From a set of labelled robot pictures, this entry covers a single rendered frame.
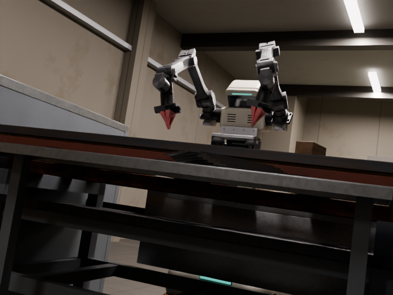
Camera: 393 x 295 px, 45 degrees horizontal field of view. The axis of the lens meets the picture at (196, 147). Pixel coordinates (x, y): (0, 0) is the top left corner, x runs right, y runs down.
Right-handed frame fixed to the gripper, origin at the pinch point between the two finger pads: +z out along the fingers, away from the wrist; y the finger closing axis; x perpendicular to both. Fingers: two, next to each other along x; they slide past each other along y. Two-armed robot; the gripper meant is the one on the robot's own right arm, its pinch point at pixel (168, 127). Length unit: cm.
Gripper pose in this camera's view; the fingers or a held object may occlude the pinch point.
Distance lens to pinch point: 203.6
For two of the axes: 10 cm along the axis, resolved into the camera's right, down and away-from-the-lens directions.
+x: 3.6, 2.0, 9.1
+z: 0.7, 9.7, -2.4
